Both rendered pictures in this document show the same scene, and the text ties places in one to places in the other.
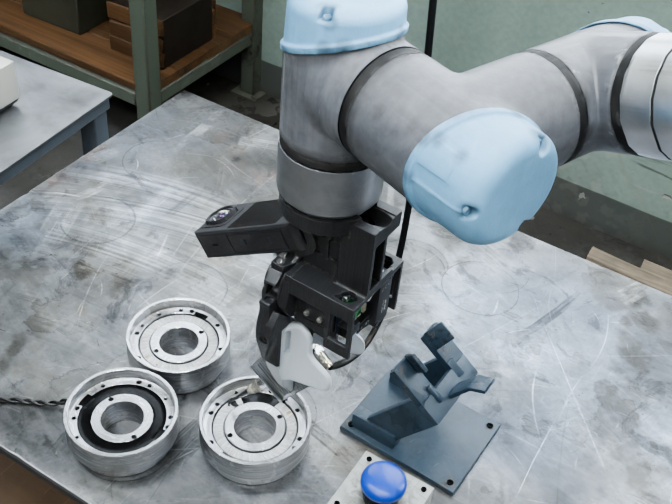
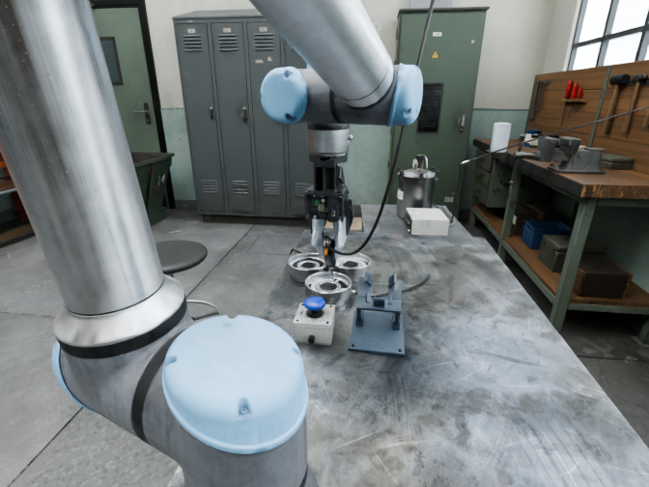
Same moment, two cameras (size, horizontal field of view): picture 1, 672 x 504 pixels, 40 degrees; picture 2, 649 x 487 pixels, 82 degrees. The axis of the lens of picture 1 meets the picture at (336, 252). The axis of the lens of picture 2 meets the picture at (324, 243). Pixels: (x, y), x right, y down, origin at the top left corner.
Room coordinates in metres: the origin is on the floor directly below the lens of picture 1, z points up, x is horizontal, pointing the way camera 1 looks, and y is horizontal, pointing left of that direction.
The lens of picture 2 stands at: (0.27, -0.64, 1.23)
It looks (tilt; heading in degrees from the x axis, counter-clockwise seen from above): 22 degrees down; 70
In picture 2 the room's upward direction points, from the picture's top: straight up
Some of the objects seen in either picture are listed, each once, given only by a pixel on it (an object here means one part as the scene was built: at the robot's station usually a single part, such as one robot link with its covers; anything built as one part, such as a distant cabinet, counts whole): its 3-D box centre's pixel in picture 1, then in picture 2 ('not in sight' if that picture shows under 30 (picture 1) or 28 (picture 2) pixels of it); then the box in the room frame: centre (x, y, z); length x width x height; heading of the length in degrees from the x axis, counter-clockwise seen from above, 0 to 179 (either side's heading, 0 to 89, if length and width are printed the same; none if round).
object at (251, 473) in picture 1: (254, 431); (327, 289); (0.54, 0.06, 0.82); 0.10 x 0.10 x 0.04
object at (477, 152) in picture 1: (468, 139); (307, 96); (0.45, -0.07, 1.23); 0.11 x 0.11 x 0.08; 41
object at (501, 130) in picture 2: not in sight; (499, 136); (2.41, 1.51, 0.96); 0.12 x 0.11 x 0.20; 152
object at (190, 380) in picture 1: (179, 347); (351, 267); (0.63, 0.15, 0.82); 0.10 x 0.10 x 0.04
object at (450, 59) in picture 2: not in sight; (429, 127); (2.49, 2.48, 0.96); 0.73 x 0.34 x 1.92; 152
